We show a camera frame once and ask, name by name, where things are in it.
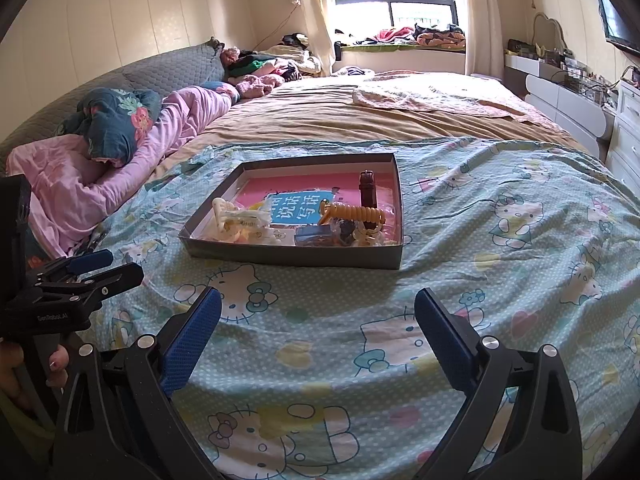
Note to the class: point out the cream large hair claw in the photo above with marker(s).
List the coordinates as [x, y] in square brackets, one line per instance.
[230, 223]

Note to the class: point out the white long low cabinet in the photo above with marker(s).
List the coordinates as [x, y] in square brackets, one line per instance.
[541, 85]

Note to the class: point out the tan blanket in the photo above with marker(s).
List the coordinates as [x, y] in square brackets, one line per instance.
[323, 109]

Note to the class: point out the pink floral thin blanket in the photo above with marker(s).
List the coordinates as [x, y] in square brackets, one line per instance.
[447, 92]

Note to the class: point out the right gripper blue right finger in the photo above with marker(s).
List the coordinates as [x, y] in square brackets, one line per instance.
[451, 338]

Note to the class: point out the hello kitty teal bedsheet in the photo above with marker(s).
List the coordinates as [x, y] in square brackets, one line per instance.
[323, 373]

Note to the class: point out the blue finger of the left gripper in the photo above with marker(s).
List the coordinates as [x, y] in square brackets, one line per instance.
[110, 283]
[89, 262]

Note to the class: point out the white drawer cabinet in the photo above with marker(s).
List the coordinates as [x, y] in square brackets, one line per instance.
[623, 158]

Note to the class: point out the cream window curtain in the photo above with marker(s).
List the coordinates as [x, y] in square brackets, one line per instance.
[481, 23]

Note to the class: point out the pink quilt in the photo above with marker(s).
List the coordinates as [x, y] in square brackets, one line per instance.
[72, 194]

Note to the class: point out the clothes on window sill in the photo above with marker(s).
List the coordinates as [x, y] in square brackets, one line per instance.
[451, 38]

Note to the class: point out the pink children's book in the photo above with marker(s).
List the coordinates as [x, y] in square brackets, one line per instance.
[295, 200]

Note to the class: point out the person's left hand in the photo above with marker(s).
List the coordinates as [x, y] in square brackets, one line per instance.
[16, 368]

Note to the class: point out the grey quilted headboard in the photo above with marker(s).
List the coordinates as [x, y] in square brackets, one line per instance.
[162, 73]

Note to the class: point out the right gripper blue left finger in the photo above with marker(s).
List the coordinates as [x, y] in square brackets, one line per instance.
[184, 338]

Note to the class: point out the dark floral pillow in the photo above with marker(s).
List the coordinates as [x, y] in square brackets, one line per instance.
[113, 122]

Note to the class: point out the black flat television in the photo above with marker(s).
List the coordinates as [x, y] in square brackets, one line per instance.
[620, 24]

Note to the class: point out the pile of clothes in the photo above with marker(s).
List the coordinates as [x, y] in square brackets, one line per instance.
[254, 73]

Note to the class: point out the dark cardboard box tray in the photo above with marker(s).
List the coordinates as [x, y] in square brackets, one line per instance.
[329, 210]

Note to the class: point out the dark beads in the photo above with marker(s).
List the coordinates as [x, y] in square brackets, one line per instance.
[343, 231]

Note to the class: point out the brown leather wrist watch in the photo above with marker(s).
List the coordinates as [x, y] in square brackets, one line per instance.
[367, 189]

